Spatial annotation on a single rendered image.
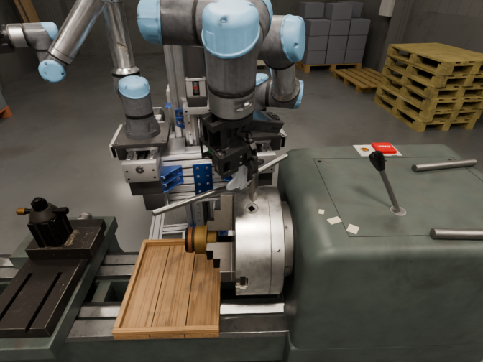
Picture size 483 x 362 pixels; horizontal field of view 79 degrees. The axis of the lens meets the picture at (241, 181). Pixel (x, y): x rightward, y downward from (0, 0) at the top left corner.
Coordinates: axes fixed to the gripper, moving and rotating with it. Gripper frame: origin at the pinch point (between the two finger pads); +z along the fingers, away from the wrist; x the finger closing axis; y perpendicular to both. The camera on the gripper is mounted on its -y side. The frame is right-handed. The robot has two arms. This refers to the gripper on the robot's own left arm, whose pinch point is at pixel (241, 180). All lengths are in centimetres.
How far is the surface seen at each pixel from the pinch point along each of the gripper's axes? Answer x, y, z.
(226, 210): -8.0, -0.8, 21.4
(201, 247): -5.1, 10.2, 27.0
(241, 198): -4.3, -3.4, 13.7
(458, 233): 35.6, -31.3, 5.3
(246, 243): 6.2, 3.0, 16.0
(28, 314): -20, 57, 35
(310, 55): -385, -479, 265
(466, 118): -44, -424, 201
